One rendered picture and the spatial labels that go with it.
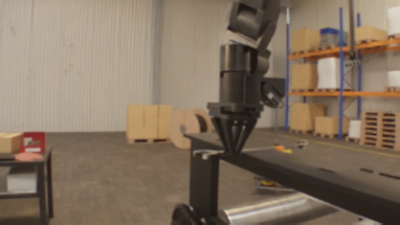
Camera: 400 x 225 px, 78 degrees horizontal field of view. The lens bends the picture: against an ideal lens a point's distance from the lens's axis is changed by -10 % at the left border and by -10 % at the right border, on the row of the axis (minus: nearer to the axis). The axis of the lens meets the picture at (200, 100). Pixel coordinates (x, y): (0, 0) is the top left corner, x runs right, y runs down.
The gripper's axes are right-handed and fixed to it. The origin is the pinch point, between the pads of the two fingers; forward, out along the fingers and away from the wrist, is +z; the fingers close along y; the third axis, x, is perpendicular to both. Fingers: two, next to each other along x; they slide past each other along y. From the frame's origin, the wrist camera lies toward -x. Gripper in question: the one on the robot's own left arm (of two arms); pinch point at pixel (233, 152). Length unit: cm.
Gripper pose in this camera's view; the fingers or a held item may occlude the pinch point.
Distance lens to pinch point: 52.0
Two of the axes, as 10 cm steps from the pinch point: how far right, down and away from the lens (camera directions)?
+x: -9.1, -0.2, -4.2
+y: -4.2, -0.2, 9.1
